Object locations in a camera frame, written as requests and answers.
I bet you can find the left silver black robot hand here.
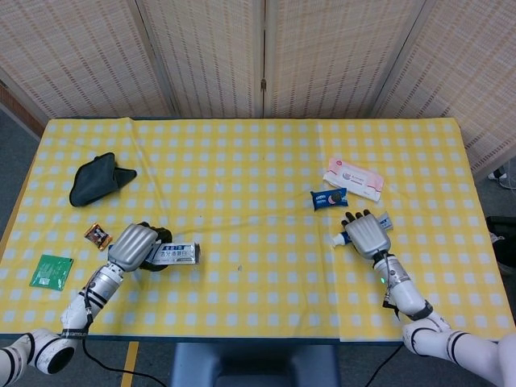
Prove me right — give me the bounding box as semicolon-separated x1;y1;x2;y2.
106;220;174;273

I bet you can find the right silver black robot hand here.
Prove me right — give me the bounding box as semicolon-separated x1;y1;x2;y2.
341;209;392;259

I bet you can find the blue white Crest toothpaste tube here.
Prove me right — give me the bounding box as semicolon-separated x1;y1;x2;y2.
332;213;394;248

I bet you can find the blue Crest toothpaste box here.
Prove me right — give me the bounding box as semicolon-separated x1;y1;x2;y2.
108;240;202;267

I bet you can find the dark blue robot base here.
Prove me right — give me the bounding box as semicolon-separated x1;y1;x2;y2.
169;342;342;387

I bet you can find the brown orange snack packet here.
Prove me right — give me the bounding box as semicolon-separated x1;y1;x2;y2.
83;223;114;252

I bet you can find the blue Oreo cookie packet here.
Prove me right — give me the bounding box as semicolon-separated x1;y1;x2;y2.
310;188;348;211

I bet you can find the pink white wet wipes pack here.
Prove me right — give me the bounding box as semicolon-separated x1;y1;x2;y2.
322;156;385;202

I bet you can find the dark green folded cloth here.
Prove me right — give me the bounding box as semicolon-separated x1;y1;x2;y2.
69;152;138;208

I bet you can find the green sachet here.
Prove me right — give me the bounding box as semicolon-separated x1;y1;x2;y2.
28;254;75;292

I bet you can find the yellow white checked tablecloth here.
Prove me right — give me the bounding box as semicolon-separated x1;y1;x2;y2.
0;116;516;343

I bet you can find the black bag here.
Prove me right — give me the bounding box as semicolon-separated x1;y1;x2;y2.
485;216;516;276

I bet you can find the woven bamboo screen panel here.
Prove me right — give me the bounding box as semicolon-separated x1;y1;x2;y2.
372;0;516;174
0;0;178;120
264;0;427;119
135;0;267;119

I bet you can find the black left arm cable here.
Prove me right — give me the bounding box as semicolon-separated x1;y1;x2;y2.
82;338;170;387

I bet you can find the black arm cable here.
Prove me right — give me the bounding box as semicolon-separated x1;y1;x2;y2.
82;338;170;387
374;344;405;387

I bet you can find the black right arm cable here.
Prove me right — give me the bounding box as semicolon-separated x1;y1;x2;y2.
374;344;405;387

